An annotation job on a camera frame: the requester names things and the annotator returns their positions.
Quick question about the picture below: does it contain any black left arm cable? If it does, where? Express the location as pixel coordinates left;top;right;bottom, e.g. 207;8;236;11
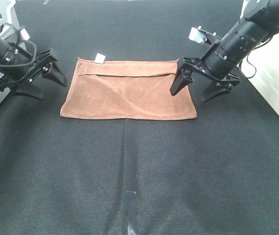
0;23;38;68

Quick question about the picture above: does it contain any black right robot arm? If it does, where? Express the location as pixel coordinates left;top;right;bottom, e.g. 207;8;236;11
170;0;279;102

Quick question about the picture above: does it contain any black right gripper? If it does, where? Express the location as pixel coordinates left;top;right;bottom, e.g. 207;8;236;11
170;57;241;103

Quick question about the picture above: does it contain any brown towel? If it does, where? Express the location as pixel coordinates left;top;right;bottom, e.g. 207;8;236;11
60;58;197;120

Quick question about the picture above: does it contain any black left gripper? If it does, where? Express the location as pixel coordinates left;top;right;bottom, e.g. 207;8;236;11
0;49;67;99

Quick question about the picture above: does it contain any white plastic storage bin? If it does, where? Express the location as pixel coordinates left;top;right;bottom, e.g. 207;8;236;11
238;0;279;122

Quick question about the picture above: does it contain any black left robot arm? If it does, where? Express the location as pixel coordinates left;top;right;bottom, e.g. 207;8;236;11
0;38;67;99

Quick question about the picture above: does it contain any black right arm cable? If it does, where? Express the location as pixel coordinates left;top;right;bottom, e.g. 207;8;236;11
239;34;275;79

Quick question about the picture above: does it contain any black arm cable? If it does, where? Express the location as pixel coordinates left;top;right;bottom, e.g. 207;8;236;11
239;34;275;79
0;23;38;68

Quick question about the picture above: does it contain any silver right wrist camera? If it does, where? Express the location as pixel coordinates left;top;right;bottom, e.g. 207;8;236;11
188;25;222;45

